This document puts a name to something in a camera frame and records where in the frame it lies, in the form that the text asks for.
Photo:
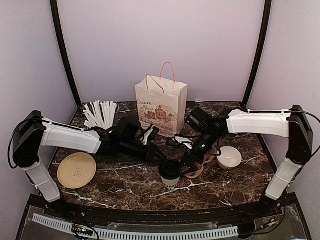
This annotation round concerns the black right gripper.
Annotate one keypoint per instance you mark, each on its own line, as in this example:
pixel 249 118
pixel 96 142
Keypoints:
pixel 191 162

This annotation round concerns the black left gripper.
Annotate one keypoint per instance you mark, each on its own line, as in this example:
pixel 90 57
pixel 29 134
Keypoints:
pixel 151 153

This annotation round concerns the black plastic cup lid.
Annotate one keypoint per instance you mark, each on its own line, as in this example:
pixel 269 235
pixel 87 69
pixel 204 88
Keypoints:
pixel 170 169

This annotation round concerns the white paper coffee cup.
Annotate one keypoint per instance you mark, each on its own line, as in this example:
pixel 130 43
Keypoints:
pixel 170 181

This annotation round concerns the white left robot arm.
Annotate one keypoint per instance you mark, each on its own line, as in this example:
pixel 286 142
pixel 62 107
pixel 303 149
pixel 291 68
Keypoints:
pixel 127 137

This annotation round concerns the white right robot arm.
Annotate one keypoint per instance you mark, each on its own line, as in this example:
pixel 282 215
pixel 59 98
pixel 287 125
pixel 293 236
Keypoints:
pixel 287 123

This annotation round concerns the brown pulp cup carrier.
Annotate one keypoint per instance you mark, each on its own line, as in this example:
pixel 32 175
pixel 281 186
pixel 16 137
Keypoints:
pixel 208 158

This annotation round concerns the white ceramic bowl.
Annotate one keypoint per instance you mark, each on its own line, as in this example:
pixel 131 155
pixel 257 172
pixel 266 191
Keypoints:
pixel 230 158

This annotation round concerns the white cream bear paper bag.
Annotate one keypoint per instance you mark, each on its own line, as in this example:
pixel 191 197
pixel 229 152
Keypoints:
pixel 162 102

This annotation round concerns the white wrapped straws bundle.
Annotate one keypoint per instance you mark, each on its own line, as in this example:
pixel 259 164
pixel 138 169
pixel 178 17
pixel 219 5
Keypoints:
pixel 100 114

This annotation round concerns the beige round plate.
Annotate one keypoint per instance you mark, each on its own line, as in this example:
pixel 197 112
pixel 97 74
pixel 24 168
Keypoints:
pixel 76 170

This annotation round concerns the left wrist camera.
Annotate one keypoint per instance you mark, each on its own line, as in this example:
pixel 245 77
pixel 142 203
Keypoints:
pixel 150 134

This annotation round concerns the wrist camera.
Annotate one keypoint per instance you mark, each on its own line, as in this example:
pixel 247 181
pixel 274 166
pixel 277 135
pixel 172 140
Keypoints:
pixel 178 140
pixel 150 134

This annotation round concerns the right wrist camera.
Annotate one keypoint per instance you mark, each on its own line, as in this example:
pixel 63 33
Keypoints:
pixel 178 140

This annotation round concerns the black front table rail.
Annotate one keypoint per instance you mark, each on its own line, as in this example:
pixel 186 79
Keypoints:
pixel 234 215

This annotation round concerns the white slotted cable duct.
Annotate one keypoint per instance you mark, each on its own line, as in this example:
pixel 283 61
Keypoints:
pixel 119 231

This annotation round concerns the black right frame post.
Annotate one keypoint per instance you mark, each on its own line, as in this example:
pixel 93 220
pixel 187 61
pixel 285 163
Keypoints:
pixel 258 52

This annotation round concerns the black frame post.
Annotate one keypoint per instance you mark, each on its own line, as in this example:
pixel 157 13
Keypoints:
pixel 258 52
pixel 63 51

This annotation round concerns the black left frame post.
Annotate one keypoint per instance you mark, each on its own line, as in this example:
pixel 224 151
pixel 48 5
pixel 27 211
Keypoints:
pixel 63 51

